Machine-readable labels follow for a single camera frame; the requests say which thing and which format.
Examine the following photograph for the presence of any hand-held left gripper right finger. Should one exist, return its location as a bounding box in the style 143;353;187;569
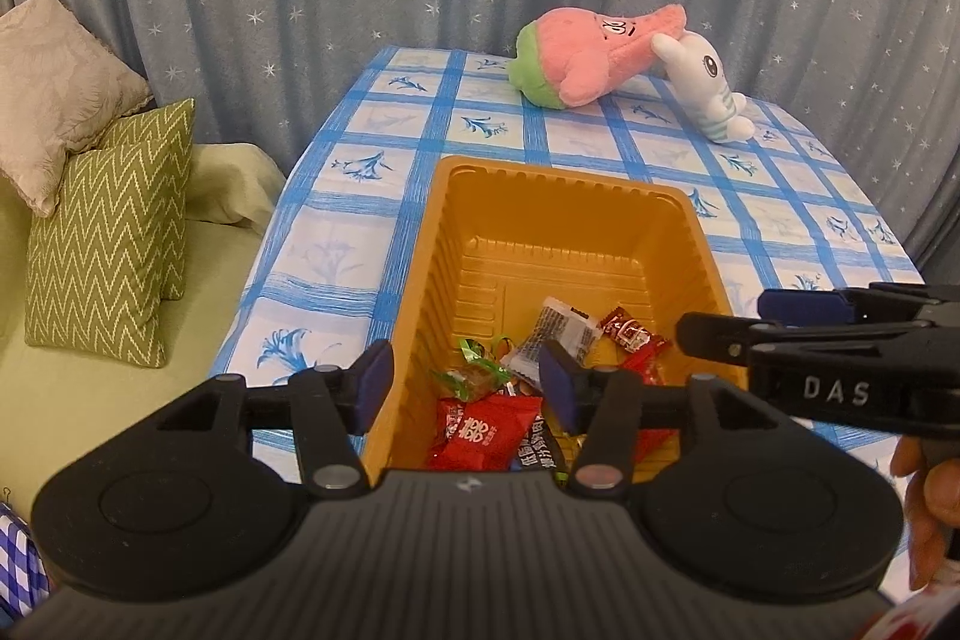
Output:
538;340;785;497

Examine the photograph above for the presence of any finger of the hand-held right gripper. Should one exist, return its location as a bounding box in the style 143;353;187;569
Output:
675;311;848;378
756;287;875;327

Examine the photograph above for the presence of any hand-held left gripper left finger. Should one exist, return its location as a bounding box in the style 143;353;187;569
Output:
150;340;396;498

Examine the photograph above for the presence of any black and white snack packet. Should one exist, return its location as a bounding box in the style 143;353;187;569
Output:
500;296;602;380

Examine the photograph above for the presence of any black green snack packet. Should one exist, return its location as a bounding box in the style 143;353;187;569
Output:
517;416;567;472

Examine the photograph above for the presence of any green candy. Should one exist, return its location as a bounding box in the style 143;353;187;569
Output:
431;338;518;402

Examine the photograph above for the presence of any small red snack packet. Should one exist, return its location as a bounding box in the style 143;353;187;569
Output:
598;306;671;386

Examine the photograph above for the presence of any large red snack packet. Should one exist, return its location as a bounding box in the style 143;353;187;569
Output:
426;394;545;470
630;426;680;483

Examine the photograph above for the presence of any orange plastic tray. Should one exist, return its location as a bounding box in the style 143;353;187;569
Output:
360;155;751;483

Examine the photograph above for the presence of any person's right hand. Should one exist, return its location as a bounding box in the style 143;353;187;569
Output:
891;436;950;590

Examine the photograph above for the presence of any person's red white garment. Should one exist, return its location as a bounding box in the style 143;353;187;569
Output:
862;584;960;640

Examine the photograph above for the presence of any white rabbit plush toy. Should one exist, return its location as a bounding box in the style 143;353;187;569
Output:
649;31;757;145

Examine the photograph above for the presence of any green zigzag pillow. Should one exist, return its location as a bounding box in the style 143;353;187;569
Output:
25;139;170;371
96;98;197;302

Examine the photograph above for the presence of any blue checked tablecloth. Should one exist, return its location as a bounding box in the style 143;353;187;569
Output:
214;46;927;483

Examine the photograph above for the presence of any pink plush toy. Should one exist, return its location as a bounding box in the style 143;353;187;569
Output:
508;2;689;110

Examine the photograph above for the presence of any blue white checked cloth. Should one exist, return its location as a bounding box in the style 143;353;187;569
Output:
0;501;57;626

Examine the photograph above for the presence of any beige pillow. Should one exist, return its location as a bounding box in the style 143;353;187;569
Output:
0;0;155;219

